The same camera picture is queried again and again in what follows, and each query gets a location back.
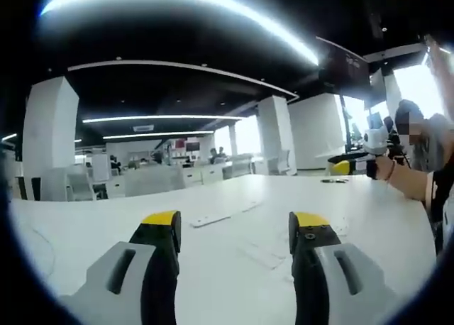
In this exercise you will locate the dark hanging sign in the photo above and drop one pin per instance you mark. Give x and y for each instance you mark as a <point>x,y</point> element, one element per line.
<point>345,66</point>

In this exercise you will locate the straight ceiling light strip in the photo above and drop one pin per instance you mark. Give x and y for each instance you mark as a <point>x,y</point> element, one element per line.
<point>159,118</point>
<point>152,135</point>

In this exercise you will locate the dark flat tool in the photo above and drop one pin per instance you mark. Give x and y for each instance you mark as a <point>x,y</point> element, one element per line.
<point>335,180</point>

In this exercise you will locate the ceiling air vent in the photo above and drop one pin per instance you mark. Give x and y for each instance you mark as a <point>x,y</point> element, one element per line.
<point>143,128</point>

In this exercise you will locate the white mesh office chair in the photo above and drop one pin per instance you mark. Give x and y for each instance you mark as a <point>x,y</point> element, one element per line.
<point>285,161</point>

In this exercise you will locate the white socket holder cover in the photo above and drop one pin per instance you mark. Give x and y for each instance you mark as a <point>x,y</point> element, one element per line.
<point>209,220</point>

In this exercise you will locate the person's black clothing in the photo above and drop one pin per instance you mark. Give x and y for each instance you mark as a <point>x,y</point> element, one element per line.
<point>440,197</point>

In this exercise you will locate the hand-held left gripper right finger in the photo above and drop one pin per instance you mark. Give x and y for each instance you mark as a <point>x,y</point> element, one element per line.
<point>340,268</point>

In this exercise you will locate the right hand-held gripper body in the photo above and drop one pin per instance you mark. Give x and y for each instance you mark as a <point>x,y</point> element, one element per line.
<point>375,140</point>

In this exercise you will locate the long curved ceiling light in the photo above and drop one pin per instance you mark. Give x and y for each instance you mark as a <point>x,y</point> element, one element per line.
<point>198,0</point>

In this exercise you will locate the black tripod stand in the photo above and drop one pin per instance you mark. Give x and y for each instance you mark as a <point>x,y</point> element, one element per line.
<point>395,140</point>

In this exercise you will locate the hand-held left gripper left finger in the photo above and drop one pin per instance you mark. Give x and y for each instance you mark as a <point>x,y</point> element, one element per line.
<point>117,268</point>

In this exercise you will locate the person's right hand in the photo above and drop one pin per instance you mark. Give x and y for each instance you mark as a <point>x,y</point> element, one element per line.
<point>384,168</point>

